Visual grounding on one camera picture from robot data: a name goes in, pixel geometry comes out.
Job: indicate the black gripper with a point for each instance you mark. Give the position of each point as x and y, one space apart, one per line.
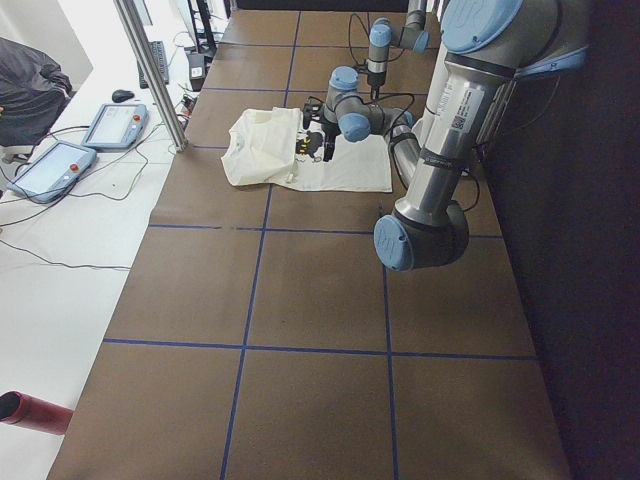
374 80
330 141

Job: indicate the cream long-sleeve cat shirt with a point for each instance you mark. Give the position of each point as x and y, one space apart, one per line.
271 146

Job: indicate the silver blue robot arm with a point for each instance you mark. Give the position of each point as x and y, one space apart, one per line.
383 36
484 45

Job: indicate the black box with label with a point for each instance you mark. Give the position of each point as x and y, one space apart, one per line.
197 70

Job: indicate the far blue teach pendant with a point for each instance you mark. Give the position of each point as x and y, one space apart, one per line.
116 126

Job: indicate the blue teach pendant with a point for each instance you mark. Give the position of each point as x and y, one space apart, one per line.
53 173
116 126

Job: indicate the black computer mouse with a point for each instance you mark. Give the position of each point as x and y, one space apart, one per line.
121 95

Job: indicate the near blue teach pendant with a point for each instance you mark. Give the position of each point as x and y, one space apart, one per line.
53 173

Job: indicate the black jacket on chair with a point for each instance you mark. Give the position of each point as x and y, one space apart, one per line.
34 93

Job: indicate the red cylinder tube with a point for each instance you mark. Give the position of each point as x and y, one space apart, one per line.
23 410

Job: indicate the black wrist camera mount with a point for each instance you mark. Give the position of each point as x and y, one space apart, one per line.
312 111

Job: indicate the white camera pole with base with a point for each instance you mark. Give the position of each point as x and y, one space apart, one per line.
438 82

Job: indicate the aluminium frame post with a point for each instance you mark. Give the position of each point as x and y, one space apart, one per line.
139 42

